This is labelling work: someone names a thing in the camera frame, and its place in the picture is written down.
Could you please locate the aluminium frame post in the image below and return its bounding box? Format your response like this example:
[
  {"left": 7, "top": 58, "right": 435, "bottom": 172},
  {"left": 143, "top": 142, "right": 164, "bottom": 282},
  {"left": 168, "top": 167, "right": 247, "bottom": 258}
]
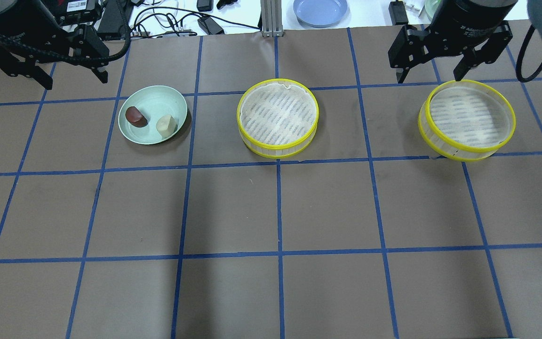
[{"left": 260, "top": 0, "right": 284, "bottom": 37}]

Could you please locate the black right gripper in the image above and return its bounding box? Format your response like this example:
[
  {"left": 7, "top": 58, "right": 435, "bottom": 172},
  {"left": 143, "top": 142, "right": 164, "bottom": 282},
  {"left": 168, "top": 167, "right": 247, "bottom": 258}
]
[{"left": 388, "top": 0, "right": 517, "bottom": 84}]

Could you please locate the yellow steamer basket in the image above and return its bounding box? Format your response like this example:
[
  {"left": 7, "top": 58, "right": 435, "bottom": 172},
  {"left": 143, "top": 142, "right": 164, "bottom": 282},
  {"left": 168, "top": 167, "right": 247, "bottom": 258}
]
[
  {"left": 236, "top": 79, "right": 320, "bottom": 159},
  {"left": 417, "top": 80, "right": 517, "bottom": 162}
]

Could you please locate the blue plate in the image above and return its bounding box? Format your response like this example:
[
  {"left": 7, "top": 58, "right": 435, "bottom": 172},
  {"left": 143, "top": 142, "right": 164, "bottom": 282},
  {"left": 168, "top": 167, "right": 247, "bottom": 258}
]
[{"left": 292, "top": 0, "right": 349, "bottom": 28}]

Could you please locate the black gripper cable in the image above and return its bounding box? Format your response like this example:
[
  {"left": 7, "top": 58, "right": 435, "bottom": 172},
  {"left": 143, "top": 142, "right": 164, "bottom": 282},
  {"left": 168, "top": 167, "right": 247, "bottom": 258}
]
[{"left": 515, "top": 24, "right": 542, "bottom": 83}]

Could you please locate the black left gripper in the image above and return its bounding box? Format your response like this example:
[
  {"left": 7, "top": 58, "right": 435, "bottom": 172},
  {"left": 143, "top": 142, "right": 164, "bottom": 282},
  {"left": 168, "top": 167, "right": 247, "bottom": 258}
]
[{"left": 0, "top": 0, "right": 110, "bottom": 90}]

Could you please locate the dark red bun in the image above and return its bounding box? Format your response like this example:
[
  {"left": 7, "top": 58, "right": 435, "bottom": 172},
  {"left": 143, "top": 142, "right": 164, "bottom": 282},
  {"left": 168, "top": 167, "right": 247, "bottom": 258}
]
[{"left": 125, "top": 106, "right": 148, "bottom": 128}]

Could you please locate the cream white bun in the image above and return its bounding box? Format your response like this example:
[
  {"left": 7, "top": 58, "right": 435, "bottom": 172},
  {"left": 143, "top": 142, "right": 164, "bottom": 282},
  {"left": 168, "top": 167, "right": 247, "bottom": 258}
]
[{"left": 156, "top": 114, "right": 178, "bottom": 139}]

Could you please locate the black power adapter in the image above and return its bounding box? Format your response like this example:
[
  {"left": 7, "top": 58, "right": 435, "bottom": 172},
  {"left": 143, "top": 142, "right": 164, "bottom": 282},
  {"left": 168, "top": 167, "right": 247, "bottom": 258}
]
[{"left": 197, "top": 16, "right": 224, "bottom": 36}]

